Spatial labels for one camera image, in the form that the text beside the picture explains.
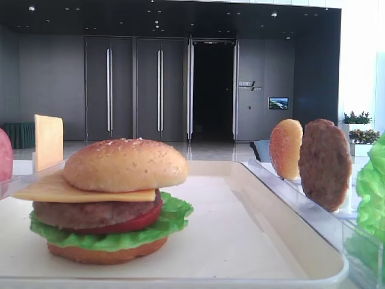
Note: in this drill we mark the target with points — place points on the sesame top bun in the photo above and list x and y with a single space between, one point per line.
124 165

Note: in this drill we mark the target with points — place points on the sesame bun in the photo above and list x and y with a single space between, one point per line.
124 165
284 148

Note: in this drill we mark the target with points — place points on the green lettuce leaf in burger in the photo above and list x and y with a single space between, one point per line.
172 219

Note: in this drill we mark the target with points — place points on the red tomato slice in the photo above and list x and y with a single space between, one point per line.
141 221

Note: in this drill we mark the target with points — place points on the upright brown meat patty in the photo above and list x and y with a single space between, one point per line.
325 164

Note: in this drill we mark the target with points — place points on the yellow cheese slice on burger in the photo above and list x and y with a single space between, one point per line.
54 188

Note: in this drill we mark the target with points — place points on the upright yellow cheese slice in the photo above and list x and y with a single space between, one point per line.
48 142

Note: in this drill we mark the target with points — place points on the brown meat patty in burger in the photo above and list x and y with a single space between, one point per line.
89 215

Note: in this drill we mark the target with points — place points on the upright green lettuce leaf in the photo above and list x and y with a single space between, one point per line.
370 187

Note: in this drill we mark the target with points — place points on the middle dark double door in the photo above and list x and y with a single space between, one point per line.
160 89

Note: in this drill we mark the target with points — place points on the dark double door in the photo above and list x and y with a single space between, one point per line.
108 77
160 89

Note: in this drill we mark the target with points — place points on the cream rectangular tray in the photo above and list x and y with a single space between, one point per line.
240 235

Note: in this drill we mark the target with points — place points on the left dark double door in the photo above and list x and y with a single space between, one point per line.
108 77

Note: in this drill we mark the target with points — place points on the bottom bun half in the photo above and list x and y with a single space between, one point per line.
100 257

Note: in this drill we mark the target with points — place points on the upper potted plant box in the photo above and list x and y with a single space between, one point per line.
362 118

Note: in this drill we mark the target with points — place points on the potted plant box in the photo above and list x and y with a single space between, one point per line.
362 141
362 118

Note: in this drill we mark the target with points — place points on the lower potted plant box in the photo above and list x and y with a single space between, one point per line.
362 141

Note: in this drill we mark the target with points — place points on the green draped table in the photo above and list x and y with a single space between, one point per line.
22 135

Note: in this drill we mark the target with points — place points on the upright pink ham slice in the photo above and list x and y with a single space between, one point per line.
6 156

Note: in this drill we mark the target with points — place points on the left clear acrylic rack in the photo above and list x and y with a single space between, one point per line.
25 176

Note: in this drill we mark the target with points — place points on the clear acrylic rack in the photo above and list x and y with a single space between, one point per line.
363 251
25 176

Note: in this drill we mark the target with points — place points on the right clear acrylic rack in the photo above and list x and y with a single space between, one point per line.
363 251

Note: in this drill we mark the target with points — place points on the wall sign lettering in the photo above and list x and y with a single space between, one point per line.
249 85

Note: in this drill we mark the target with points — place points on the wall display screen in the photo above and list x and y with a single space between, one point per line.
278 103

